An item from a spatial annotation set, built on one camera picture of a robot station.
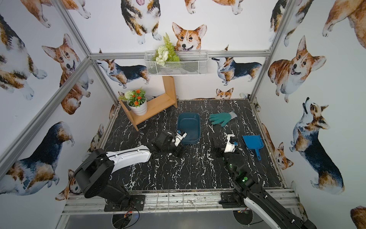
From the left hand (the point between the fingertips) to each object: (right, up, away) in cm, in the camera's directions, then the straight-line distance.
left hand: (184, 142), depth 88 cm
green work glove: (+30, +14, +22) cm, 40 cm away
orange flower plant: (-30, +28, +5) cm, 41 cm away
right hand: (+22, +6, -10) cm, 25 cm away
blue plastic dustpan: (+47, -2, +8) cm, 48 cm away
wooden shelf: (-21, +24, +22) cm, 39 cm away
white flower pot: (-30, +20, +10) cm, 37 cm away
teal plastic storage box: (+4, +10, +18) cm, 21 cm away
